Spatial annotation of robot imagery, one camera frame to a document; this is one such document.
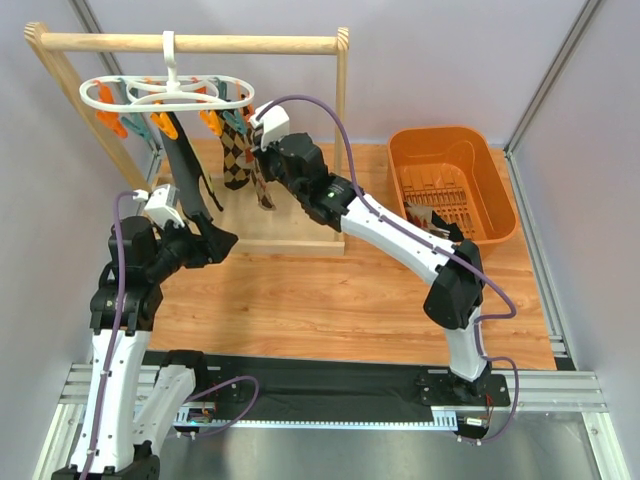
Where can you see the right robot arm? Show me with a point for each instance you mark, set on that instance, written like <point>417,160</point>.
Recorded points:
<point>451,271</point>

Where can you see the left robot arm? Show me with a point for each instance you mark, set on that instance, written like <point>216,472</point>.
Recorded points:
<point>117,440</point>

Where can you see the black white striped sock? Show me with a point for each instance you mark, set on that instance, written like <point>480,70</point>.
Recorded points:
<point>452,232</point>

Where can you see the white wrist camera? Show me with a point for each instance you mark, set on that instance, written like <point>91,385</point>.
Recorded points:
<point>160,205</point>
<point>269,124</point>

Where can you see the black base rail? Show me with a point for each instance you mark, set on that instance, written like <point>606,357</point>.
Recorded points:
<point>290,390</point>

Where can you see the orange plastic basket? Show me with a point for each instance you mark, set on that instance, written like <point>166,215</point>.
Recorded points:
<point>451,169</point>

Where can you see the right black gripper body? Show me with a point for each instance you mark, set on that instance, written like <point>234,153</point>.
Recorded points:
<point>267,157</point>

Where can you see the orange clothes peg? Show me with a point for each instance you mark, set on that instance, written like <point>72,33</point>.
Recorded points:
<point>165,125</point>

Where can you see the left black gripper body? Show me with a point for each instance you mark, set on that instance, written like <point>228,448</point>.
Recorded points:
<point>201,240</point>

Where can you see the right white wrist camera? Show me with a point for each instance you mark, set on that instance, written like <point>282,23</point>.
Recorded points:
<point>269,124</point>

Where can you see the white round clip hanger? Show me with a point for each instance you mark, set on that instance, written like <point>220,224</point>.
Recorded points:
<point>170,93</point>

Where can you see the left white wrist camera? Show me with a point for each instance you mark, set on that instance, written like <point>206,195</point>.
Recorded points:
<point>160,205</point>

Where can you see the grey black long sock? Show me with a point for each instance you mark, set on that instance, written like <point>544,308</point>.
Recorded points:
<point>187,173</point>

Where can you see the brown argyle sock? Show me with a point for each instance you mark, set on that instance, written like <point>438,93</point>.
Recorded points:
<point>236,166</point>
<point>426,218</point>

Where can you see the wooden hanging rack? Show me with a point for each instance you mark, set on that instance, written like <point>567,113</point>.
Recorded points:
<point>278,233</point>

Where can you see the teal clothes peg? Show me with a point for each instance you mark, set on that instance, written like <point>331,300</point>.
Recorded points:
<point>235,120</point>

